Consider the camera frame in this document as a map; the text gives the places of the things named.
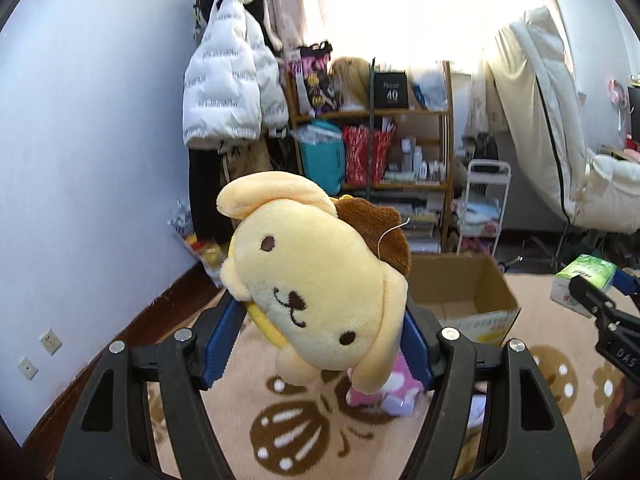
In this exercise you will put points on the teal bag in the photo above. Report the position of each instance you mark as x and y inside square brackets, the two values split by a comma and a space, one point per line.
[322, 151]

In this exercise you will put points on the yellow dog plush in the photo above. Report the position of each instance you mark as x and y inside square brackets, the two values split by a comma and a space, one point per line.
[328, 274]

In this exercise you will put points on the wooden shelf unit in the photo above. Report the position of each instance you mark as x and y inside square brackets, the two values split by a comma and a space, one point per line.
[418, 176]

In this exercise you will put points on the open cardboard box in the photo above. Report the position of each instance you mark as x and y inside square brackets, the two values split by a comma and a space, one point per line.
[467, 292]

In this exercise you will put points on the black box with 40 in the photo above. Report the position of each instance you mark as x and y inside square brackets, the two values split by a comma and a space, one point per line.
[390, 91]

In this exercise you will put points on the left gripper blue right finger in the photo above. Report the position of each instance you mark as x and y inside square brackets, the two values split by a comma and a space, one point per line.
[418, 343]

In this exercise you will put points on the red patterned gift bag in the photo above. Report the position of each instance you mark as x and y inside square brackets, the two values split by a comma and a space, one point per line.
[360, 165]

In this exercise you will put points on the white wall socket upper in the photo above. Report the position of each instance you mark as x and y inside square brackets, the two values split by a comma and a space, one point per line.
[50, 342]

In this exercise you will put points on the white rolling cart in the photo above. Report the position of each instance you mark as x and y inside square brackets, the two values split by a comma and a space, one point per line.
[481, 207]

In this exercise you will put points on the cream reclining chair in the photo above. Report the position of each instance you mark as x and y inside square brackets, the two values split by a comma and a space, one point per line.
[540, 103]

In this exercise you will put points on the white wall socket lower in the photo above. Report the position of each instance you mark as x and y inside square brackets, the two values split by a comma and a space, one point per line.
[27, 368]

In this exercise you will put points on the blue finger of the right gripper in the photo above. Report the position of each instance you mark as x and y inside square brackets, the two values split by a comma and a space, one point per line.
[627, 284]
[590, 298]

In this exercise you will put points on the white wall socket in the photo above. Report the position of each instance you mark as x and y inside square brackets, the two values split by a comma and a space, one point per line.
[27, 368]
[50, 342]

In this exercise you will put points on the pink cat paw plush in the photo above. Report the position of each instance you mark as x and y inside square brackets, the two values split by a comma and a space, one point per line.
[397, 397]

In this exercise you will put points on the white puffer jacket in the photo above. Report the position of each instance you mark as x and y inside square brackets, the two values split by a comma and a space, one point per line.
[232, 92]

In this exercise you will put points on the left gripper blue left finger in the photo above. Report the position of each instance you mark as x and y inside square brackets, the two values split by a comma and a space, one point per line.
[218, 328]

